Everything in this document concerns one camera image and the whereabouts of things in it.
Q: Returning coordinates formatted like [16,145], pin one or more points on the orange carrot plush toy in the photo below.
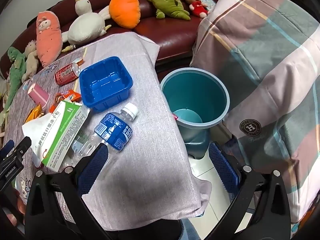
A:
[125,11]

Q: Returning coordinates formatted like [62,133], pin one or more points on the small green dinosaur plush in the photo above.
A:
[15,75]

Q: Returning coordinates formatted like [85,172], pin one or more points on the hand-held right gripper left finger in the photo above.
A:
[95,163]

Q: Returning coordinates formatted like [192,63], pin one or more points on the orange snack wrapper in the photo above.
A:
[56,102]
[73,95]

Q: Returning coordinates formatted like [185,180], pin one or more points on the large green dinosaur plush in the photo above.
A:
[165,2]

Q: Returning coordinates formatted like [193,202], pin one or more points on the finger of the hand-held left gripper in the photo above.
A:
[22,146]
[6,148]

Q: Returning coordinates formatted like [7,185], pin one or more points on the teal plastic bin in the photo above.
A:
[200,90]

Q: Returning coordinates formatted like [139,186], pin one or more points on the person's left hand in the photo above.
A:
[20,205]

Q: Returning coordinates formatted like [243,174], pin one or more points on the teddy bear in red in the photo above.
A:
[197,6]

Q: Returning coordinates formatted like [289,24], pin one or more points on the white and green carton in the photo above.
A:
[57,132]

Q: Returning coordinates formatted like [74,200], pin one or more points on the cream and orange snack packet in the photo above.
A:
[35,112]

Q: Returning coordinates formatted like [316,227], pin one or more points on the pink paper cup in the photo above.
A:
[38,93]

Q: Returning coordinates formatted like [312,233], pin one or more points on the pinkish grey tablecloth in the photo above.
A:
[150,180]

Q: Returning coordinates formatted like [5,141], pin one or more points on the light blue booklet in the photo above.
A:
[208,4]

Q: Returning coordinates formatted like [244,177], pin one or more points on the blue plastic tray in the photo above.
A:
[105,85]

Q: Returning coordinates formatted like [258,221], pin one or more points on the dark red leather sofa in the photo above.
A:
[170,30]

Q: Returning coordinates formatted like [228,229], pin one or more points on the white goose plush toy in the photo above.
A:
[85,27]

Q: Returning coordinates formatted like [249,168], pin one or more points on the clear bottle with blue label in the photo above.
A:
[115,130]

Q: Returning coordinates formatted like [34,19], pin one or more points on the pink carrot plush toy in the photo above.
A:
[47,40]

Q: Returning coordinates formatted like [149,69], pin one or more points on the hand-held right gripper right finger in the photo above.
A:
[222,167]

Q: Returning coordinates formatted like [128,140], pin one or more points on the plaid blanket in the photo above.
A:
[262,55]

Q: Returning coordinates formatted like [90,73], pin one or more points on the red soda can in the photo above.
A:
[66,74]

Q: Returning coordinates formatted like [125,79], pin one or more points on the beige plush doll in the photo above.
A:
[31,62]

